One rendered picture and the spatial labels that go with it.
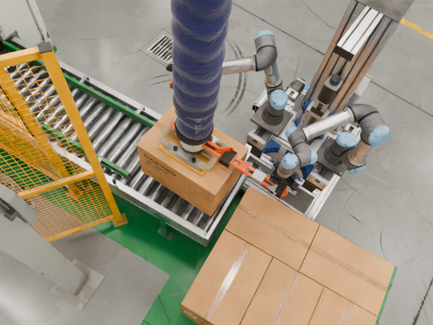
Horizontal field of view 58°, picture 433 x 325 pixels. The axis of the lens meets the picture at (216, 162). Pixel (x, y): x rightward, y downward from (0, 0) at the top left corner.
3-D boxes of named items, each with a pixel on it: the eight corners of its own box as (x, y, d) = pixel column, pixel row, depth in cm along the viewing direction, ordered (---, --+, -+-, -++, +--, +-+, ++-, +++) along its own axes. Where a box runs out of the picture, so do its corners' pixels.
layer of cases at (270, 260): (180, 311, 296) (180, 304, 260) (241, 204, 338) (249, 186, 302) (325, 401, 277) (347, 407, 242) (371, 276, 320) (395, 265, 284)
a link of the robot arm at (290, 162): (302, 162, 198) (287, 167, 196) (296, 172, 207) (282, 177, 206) (295, 149, 201) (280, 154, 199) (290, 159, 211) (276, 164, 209)
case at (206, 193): (142, 171, 285) (136, 144, 249) (174, 133, 302) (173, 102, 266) (211, 216, 274) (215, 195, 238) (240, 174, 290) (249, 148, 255)
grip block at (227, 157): (217, 162, 237) (218, 157, 232) (225, 150, 241) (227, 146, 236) (229, 169, 236) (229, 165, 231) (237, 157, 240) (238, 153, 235)
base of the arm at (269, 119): (269, 104, 278) (271, 95, 269) (287, 115, 275) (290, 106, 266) (257, 118, 271) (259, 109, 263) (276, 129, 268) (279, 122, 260)
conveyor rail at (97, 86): (19, 55, 356) (11, 40, 339) (22, 51, 359) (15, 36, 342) (243, 177, 321) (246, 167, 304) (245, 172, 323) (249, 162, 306)
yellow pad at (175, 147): (158, 148, 249) (157, 144, 245) (167, 137, 253) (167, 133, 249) (202, 177, 243) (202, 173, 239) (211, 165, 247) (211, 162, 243)
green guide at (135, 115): (5, 49, 339) (1, 42, 331) (14, 42, 344) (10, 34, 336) (162, 135, 315) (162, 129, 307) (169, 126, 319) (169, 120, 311)
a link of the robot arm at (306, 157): (310, 140, 206) (292, 146, 204) (320, 158, 202) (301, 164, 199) (306, 147, 213) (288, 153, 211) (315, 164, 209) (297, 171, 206)
